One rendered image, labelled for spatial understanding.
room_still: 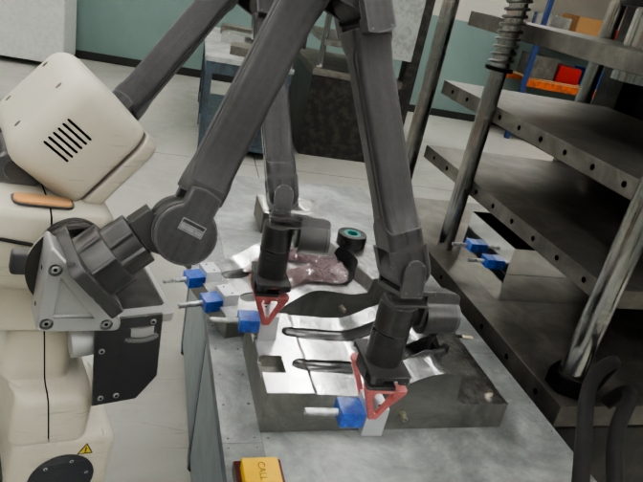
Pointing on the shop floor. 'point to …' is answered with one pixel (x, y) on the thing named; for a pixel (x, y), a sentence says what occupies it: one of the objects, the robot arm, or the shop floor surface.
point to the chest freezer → (37, 28)
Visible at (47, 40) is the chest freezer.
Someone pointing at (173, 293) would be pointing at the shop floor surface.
